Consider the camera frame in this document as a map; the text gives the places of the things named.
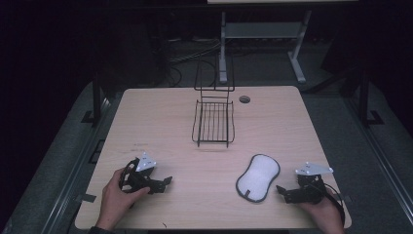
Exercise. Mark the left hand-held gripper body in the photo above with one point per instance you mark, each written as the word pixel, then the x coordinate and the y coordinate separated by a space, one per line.
pixel 139 180

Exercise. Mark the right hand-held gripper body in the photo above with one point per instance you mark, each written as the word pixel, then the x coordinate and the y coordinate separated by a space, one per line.
pixel 308 190

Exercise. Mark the person's right hand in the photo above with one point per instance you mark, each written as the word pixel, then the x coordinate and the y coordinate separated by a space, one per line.
pixel 324 216

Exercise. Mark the person's left hand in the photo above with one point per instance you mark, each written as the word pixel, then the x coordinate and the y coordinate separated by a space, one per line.
pixel 115 204

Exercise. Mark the white sponge with grey edge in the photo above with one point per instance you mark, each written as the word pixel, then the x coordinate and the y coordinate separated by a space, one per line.
pixel 258 178

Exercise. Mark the person's dark sleeve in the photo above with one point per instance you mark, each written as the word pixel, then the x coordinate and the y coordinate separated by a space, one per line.
pixel 100 230

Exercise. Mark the grey metal stand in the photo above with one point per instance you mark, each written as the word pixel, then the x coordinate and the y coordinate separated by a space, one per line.
pixel 259 31

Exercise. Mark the grey table edge bracket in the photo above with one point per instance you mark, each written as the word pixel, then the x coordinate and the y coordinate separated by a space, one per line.
pixel 86 197

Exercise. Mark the black metal post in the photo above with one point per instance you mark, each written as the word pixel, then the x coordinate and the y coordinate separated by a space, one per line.
pixel 96 97
pixel 364 97

